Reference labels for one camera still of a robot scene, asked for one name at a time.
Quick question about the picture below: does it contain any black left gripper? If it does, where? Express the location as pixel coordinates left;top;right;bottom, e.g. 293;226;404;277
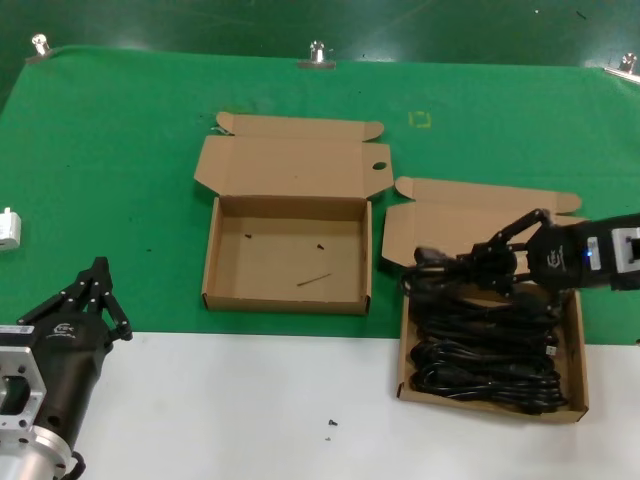
0;257;134;446

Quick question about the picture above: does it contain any white power adapter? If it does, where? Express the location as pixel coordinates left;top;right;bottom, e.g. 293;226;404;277
0;206;24;254

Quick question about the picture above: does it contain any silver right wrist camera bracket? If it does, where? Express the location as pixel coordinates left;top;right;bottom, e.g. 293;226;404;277
610;225;640;275

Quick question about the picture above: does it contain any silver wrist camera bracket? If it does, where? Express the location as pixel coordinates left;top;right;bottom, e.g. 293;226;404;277
0;344;49;431
610;225;640;275

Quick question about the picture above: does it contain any black cable bundle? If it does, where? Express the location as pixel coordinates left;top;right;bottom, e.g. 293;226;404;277
401;246;531;321
409;294;564;359
408;339;570;416

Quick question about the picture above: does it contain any green cloth table mat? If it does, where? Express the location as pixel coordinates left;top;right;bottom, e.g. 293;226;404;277
0;44;640;346

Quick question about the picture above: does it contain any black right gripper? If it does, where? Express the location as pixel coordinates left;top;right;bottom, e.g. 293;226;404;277
472;207;640;320

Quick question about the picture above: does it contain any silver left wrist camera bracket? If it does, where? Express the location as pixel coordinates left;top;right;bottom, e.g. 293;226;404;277
0;344;49;431

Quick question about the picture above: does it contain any silver metal binder clip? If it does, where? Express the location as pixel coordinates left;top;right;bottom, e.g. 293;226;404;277
297;40;337;70
602;52;640;84
24;32;55;64

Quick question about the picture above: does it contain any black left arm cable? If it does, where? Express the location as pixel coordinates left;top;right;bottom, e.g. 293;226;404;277
62;449;87;480

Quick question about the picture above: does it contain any open brown cardboard box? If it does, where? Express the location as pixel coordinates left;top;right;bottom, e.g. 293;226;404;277
192;110;396;316
382;175;590;425

